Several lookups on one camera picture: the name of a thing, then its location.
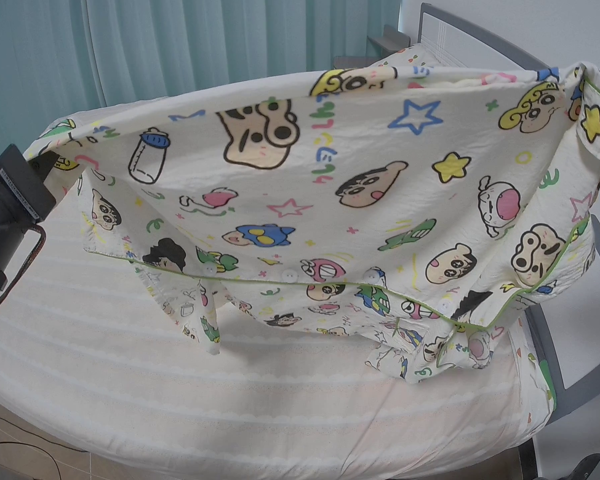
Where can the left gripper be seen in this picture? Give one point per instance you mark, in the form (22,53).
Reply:
(22,188)

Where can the white printed pyjama top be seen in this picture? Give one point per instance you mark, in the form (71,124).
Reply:
(305,193)

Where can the bed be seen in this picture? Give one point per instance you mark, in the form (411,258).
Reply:
(130,368)

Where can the grey bedside table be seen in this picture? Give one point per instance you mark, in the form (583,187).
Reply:
(387,43)

